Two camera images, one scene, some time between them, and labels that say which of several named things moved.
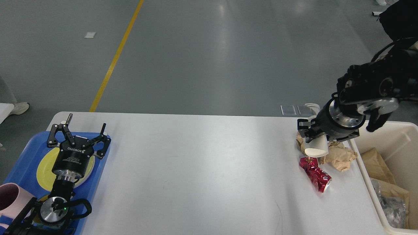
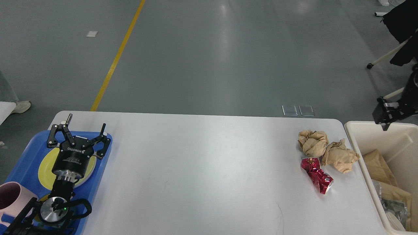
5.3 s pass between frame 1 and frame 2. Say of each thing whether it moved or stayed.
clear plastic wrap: stayed
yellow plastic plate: stayed
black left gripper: stayed
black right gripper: moved
